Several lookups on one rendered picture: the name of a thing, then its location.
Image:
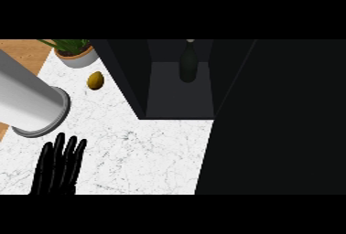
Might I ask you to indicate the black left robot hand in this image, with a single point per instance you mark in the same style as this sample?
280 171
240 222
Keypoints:
58 170

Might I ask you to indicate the dark grey cabinet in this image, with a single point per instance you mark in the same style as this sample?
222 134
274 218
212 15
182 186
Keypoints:
170 97

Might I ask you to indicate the dark green wine bottle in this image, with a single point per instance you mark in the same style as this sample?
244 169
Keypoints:
188 65

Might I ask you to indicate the dark grey cabinet door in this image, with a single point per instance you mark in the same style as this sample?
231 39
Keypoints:
280 122

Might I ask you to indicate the grey cylindrical container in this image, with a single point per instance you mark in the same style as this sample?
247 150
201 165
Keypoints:
28 100

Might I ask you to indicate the yellow lemon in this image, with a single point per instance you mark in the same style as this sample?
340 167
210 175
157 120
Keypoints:
95 80

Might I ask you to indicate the green plant in grey pot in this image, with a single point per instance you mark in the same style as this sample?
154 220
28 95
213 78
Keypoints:
77 55

